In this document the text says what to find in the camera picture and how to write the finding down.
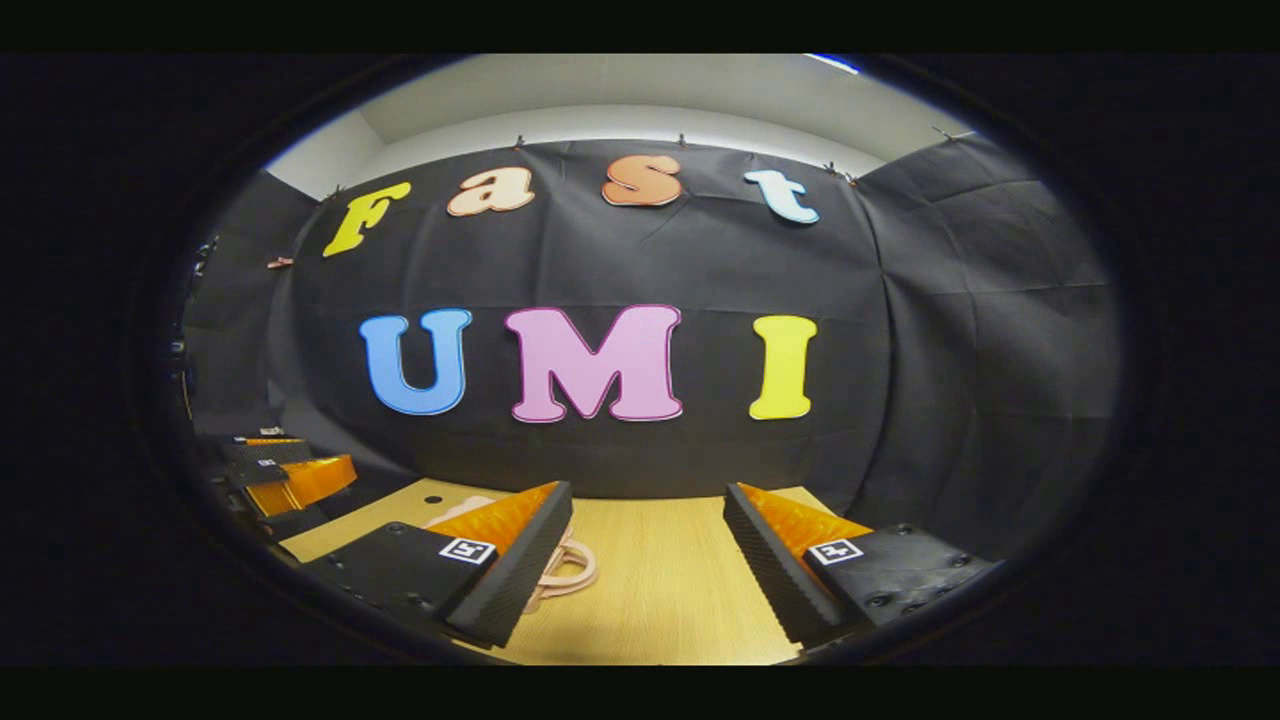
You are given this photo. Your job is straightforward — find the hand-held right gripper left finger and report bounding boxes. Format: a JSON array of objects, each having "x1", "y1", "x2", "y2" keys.
[{"x1": 305, "y1": 480, "x2": 574, "y2": 649}]

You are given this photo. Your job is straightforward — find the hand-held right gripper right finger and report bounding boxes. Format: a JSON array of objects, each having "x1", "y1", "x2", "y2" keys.
[{"x1": 723, "y1": 482, "x2": 1004, "y2": 646}]

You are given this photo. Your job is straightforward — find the pink suitcase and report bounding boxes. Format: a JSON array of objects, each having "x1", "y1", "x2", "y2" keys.
[{"x1": 420, "y1": 495, "x2": 599, "y2": 616}]

